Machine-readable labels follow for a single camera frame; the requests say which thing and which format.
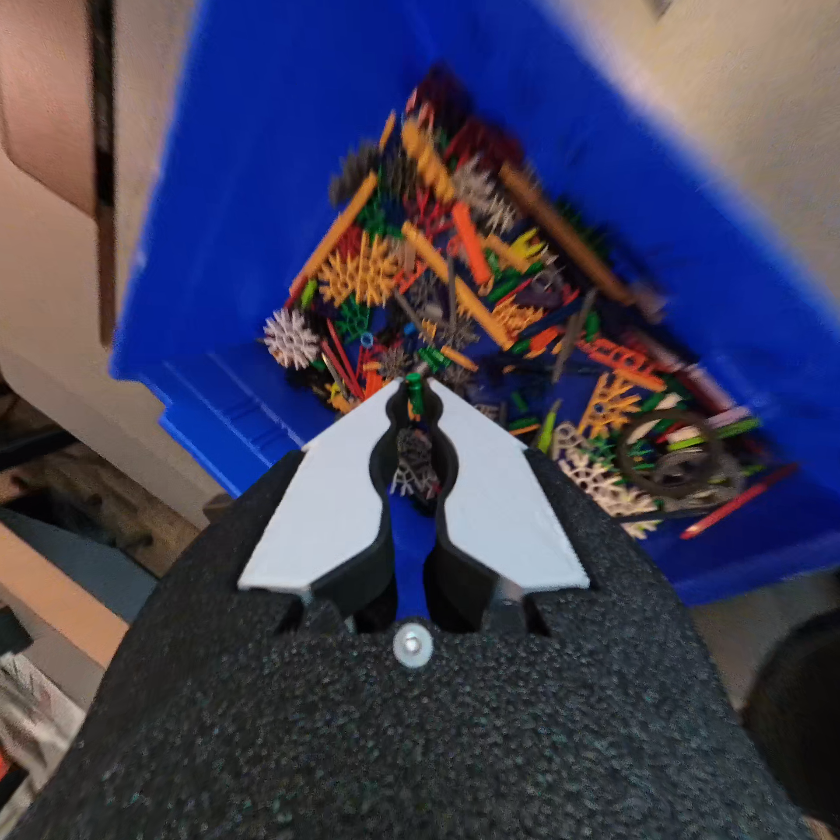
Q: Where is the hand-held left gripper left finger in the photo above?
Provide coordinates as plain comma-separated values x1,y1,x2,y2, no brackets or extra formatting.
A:
236,378,403,618

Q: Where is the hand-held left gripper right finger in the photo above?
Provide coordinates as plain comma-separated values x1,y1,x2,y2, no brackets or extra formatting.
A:
422,378,592,632

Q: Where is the pile of toy pieces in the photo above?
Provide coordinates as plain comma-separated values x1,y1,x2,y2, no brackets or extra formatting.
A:
262,66,798,542

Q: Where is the blue bin with square tag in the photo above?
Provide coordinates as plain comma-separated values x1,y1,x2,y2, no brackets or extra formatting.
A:
108,0,840,608

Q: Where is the dark round object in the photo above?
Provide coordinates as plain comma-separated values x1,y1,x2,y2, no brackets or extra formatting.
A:
743,610,840,824

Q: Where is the brown wooden bench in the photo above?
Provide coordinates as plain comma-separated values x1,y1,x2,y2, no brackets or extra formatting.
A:
0,0,118,349

